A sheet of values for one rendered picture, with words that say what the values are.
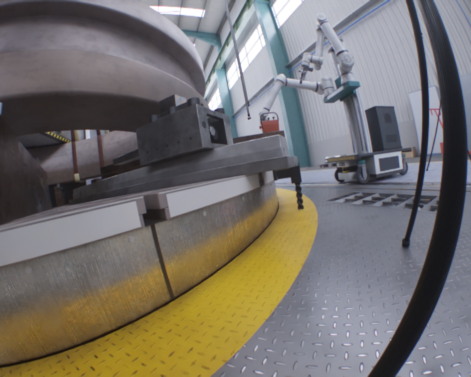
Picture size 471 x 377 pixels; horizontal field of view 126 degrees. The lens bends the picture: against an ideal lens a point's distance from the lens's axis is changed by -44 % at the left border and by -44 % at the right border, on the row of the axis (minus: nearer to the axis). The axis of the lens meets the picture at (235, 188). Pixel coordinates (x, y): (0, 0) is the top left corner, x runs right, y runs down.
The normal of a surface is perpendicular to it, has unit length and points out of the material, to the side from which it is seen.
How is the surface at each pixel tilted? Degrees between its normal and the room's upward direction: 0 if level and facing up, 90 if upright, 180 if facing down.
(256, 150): 71
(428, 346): 0
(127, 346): 0
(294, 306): 0
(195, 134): 90
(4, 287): 90
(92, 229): 90
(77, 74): 90
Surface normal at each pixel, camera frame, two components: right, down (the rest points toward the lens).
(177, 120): -0.40, 0.14
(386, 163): 0.05, 0.07
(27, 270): 0.72, -0.07
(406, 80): -0.94, 0.18
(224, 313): -0.17, -0.98
